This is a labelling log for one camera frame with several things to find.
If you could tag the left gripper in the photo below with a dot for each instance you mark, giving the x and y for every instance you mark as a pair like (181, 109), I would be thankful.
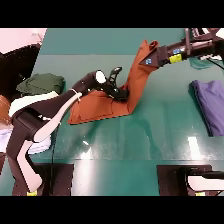
(116, 92)

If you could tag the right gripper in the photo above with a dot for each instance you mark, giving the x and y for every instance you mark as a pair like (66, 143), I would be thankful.
(157, 57)

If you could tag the orange garment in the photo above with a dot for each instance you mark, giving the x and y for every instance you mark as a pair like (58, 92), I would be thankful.
(100, 108)

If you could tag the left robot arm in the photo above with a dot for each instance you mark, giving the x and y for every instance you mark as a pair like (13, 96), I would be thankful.
(50, 106)

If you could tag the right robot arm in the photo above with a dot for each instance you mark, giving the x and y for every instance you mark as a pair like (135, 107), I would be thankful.
(196, 45)

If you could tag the purple garment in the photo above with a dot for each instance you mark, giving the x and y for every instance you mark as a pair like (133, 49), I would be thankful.
(210, 103)

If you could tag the dark green garment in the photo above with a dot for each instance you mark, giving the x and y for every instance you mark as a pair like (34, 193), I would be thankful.
(41, 83)

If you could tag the pale green garment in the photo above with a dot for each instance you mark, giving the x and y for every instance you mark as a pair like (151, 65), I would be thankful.
(25, 101)

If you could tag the white garment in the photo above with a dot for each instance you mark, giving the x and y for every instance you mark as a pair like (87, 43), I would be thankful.
(40, 145)

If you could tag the black garment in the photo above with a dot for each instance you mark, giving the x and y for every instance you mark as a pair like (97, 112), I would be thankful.
(16, 68)

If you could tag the brown garment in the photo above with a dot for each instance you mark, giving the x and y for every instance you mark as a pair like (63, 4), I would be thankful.
(4, 111)

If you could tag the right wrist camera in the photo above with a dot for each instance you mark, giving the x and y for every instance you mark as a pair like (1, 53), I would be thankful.
(189, 38)

